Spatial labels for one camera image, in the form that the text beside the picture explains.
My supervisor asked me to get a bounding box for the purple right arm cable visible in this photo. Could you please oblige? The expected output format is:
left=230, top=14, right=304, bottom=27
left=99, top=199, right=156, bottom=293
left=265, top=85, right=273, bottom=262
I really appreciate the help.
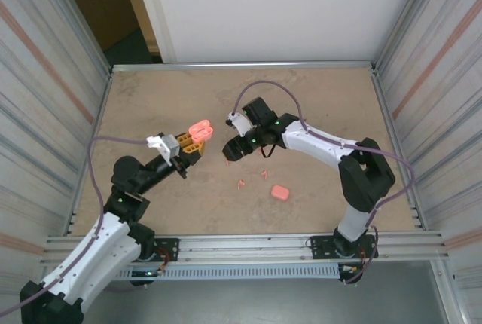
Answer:
left=232, top=81, right=415, bottom=286

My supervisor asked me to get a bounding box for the slotted grey cable duct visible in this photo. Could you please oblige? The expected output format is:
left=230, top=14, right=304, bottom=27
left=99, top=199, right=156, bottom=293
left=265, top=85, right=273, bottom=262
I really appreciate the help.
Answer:
left=112, top=263, right=342, bottom=280

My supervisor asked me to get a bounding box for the white door frame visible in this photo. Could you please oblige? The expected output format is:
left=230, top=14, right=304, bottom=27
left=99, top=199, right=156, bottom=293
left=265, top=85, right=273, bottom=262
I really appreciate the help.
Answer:
left=116, top=0, right=178, bottom=64

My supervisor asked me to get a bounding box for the brown wooden door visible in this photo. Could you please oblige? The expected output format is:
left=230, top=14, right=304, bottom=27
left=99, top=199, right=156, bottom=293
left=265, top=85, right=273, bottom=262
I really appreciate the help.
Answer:
left=54, top=0, right=142, bottom=53

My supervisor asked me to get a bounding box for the white connector with wires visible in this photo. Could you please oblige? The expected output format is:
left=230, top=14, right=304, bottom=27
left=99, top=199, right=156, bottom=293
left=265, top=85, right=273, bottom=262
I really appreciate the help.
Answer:
left=338, top=262, right=365, bottom=286

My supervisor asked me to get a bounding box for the aluminium table side rail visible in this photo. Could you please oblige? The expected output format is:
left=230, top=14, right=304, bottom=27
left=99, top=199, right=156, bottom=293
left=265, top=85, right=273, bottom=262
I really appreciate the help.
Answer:
left=371, top=71, right=425, bottom=231
left=66, top=71, right=114, bottom=237

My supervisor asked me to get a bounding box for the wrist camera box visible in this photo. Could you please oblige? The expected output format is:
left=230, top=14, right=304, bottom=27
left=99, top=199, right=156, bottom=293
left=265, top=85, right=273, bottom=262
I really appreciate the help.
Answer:
left=146, top=133, right=181, bottom=167
left=227, top=112, right=252, bottom=137

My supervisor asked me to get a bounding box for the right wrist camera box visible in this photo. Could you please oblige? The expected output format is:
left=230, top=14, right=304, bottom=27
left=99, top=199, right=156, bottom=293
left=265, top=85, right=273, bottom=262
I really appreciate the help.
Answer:
left=227, top=112, right=252, bottom=137

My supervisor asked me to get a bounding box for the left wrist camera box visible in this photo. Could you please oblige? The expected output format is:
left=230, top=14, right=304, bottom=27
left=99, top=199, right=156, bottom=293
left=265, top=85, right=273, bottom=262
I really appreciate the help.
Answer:
left=146, top=133, right=181, bottom=167

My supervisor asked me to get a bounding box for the pink earbud charging case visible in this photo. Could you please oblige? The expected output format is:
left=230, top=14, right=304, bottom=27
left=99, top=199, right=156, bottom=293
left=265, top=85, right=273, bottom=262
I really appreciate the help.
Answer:
left=270, top=185, right=291, bottom=201
left=187, top=118, right=215, bottom=143

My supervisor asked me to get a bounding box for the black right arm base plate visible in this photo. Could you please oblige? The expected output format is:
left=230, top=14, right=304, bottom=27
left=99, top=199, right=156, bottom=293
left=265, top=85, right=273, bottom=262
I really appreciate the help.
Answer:
left=309, top=234, right=379, bottom=261

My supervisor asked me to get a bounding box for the aluminium table edge rail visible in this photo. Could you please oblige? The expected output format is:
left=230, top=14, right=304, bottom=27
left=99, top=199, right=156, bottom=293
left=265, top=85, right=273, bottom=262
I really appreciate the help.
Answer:
left=111, top=60, right=377, bottom=73

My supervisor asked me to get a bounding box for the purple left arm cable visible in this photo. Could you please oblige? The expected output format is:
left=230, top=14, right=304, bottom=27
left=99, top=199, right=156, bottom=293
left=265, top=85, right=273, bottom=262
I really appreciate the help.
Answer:
left=0, top=135, right=151, bottom=319

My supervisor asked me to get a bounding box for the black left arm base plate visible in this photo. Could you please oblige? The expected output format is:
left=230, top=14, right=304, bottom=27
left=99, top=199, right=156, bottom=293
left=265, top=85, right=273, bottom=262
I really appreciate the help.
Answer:
left=130, top=237, right=180, bottom=264

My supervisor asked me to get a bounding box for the aluminium mounting rail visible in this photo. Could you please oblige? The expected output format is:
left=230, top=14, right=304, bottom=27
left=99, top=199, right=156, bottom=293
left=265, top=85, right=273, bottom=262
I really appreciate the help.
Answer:
left=40, top=230, right=453, bottom=264

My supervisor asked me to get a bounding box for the small green-lit circuit board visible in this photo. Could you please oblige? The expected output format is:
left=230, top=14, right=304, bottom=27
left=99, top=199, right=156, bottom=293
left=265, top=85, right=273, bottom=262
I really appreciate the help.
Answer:
left=130, top=269, right=166, bottom=278

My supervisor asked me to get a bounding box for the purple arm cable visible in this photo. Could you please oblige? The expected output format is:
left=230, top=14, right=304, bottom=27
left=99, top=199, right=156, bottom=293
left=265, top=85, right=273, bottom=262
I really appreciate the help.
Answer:
left=0, top=135, right=151, bottom=319
left=232, top=81, right=415, bottom=286

